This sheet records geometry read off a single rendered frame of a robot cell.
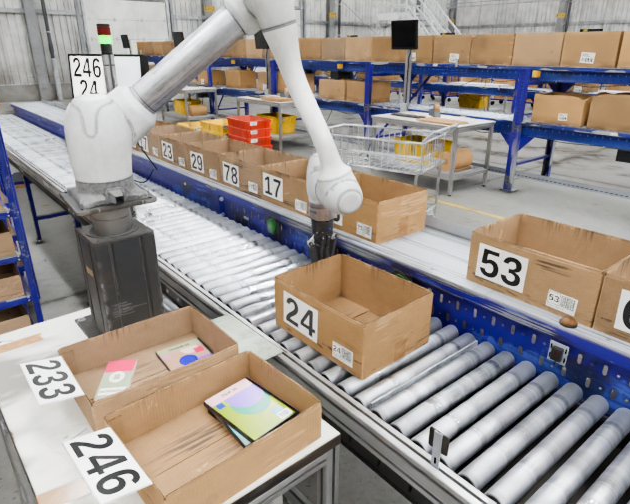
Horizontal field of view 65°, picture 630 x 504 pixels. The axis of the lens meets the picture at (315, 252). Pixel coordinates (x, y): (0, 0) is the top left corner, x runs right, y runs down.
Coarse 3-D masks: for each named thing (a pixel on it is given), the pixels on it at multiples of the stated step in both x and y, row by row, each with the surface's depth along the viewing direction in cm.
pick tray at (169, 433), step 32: (192, 384) 120; (224, 384) 127; (288, 384) 119; (128, 416) 110; (160, 416) 116; (192, 416) 119; (320, 416) 112; (128, 448) 110; (160, 448) 110; (192, 448) 109; (224, 448) 110; (256, 448) 100; (288, 448) 107; (160, 480) 101; (192, 480) 90; (224, 480) 96; (256, 480) 103
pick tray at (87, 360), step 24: (168, 312) 148; (192, 312) 151; (96, 336) 135; (120, 336) 140; (144, 336) 145; (168, 336) 150; (192, 336) 152; (216, 336) 142; (72, 360) 133; (96, 360) 137; (144, 360) 141; (216, 360) 129; (96, 384) 130; (144, 384) 117; (168, 384) 121; (96, 408) 111
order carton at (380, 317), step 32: (288, 288) 149; (320, 288) 170; (352, 288) 172; (384, 288) 160; (416, 288) 149; (320, 320) 141; (352, 320) 130; (384, 320) 132; (416, 320) 143; (320, 352) 145; (384, 352) 137
